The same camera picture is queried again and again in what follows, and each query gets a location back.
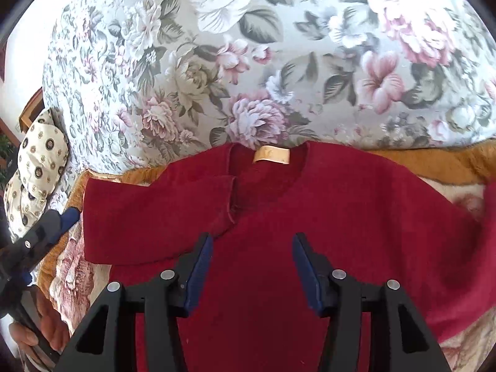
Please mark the floral fabric sofa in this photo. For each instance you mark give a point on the floral fabric sofa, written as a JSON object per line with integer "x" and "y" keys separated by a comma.
{"x": 271, "y": 46}

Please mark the plush flower-print mat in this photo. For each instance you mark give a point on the plush flower-print mat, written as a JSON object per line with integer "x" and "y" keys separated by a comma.
{"x": 445, "y": 166}

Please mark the wooden chair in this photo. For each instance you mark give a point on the wooden chair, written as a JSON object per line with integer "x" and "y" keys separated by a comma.
{"x": 33, "y": 110}

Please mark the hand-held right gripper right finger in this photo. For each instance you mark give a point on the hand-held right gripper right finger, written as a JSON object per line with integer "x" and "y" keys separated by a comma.
{"x": 306, "y": 277}

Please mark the person's left hand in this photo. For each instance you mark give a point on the person's left hand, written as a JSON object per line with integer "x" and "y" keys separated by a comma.
{"x": 52, "y": 325}

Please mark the red knit sweater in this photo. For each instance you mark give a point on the red knit sweater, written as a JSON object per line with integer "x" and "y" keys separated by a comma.
{"x": 329, "y": 201}

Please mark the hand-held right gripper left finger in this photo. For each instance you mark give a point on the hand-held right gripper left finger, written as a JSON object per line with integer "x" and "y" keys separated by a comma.
{"x": 201, "y": 265}

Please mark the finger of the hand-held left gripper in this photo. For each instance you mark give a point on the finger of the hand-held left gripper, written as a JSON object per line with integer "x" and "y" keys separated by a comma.
{"x": 42, "y": 232}

